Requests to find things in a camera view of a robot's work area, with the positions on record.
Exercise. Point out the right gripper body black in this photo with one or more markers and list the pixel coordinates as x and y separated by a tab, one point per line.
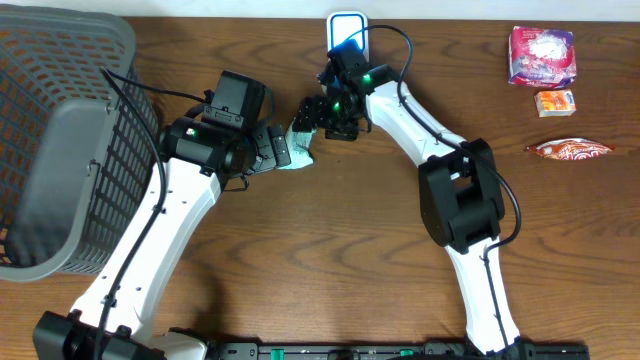
339	115

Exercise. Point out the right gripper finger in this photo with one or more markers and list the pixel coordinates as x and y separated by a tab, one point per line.
349	135
311	114

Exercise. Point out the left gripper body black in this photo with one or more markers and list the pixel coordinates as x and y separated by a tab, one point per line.
279	146

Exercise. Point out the mint green wipes pack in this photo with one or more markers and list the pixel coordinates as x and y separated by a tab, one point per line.
298	146

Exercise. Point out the red purple snack packet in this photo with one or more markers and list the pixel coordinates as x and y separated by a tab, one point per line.
540	57

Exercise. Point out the orange tissue pack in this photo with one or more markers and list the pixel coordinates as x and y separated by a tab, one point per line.
555	103

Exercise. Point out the orange chocolate bar wrapper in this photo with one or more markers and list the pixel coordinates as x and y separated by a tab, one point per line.
570	149

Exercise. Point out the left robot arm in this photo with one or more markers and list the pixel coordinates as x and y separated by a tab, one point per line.
114	318

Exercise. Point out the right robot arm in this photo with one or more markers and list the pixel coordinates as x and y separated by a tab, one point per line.
461	192

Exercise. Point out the white barcode scanner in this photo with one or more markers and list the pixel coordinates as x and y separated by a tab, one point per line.
346	25

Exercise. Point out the grey plastic mesh basket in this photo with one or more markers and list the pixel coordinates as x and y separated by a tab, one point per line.
74	158

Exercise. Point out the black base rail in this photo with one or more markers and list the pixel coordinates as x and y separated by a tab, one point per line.
522	350

